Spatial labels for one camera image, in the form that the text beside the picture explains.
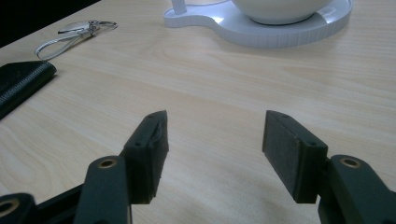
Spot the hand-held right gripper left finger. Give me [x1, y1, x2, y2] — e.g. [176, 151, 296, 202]
[120, 110, 170, 205]

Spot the black zip wallet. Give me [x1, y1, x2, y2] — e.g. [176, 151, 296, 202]
[0, 60, 58, 120]

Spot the white bowl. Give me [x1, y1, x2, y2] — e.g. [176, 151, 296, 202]
[230, 0, 334, 26]

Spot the keyring with grey strap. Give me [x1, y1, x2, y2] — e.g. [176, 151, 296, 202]
[35, 20, 119, 62]

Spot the white key stand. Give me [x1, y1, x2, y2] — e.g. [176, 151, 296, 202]
[163, 0, 354, 49]

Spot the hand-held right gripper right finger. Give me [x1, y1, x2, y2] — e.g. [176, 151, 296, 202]
[262, 110, 329, 204]

